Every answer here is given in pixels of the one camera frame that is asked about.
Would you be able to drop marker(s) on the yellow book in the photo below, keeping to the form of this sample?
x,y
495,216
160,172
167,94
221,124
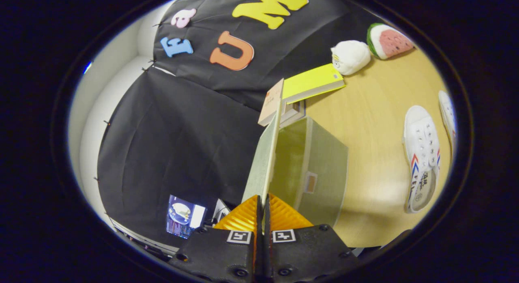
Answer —
x,y
310,82

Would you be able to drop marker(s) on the green storage box lid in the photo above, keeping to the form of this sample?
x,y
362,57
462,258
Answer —
x,y
263,161

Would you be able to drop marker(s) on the green fabric storage box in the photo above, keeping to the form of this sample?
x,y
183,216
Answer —
x,y
324,161

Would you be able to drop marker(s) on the white canvas shoe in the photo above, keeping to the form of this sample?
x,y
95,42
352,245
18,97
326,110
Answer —
x,y
421,141
448,112

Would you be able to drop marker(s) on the lit computer monitor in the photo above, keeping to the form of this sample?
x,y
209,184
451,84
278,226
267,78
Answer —
x,y
182,216

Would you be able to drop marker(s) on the white plush toy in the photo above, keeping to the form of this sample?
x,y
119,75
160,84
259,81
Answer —
x,y
350,56

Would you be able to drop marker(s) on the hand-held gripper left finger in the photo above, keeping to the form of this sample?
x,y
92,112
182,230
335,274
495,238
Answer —
x,y
227,254

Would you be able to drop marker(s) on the grey book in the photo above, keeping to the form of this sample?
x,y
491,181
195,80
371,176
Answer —
x,y
302,108

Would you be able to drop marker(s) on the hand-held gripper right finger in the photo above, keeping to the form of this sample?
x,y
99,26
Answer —
x,y
304,254

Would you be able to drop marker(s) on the white book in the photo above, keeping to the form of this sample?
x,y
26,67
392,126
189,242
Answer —
x,y
288,112

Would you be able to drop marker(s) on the watermelon slice plush toy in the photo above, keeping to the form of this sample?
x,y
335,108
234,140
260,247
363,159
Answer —
x,y
391,41

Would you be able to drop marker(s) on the tan book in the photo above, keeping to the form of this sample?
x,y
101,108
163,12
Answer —
x,y
271,104

